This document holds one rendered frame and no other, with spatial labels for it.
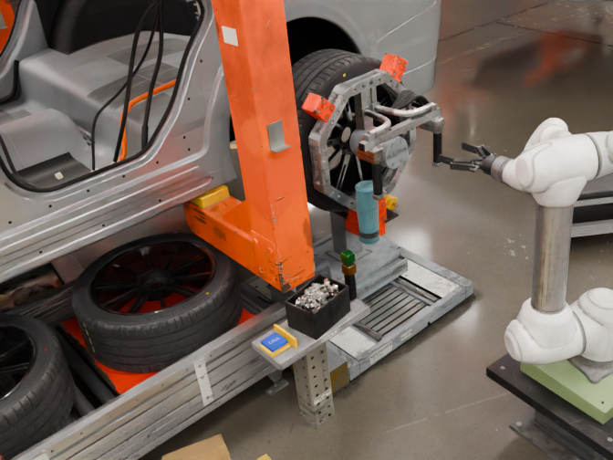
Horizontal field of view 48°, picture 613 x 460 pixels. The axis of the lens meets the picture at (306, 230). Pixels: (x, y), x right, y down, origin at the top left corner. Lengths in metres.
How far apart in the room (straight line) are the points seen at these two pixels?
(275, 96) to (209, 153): 0.63
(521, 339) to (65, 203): 1.62
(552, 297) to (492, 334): 0.97
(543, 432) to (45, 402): 1.76
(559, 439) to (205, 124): 1.76
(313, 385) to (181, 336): 0.52
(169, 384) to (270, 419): 0.49
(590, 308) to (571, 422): 0.37
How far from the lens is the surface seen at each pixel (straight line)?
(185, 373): 2.55
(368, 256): 3.21
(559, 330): 2.25
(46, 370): 2.54
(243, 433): 2.79
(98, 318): 2.69
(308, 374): 2.55
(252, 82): 2.16
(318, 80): 2.69
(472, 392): 2.87
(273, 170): 2.29
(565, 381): 2.44
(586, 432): 2.38
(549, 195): 1.98
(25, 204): 2.53
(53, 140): 3.33
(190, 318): 2.59
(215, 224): 2.77
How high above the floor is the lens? 2.04
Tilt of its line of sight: 32 degrees down
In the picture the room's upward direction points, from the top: 7 degrees counter-clockwise
